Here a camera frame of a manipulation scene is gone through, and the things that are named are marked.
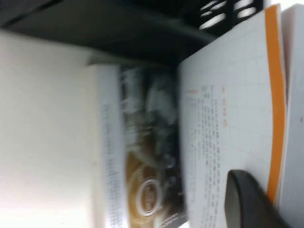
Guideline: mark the white autonomous driving book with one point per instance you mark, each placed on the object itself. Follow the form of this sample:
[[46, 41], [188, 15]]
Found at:
[[147, 142]]

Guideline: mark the black plastic book stand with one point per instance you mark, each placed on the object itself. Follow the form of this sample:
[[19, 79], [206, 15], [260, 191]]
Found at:
[[118, 28]]

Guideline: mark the white orange ROS2 book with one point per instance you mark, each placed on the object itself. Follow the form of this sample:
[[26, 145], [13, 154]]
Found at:
[[225, 95]]

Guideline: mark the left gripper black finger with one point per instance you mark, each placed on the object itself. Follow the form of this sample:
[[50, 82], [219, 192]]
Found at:
[[249, 204]]

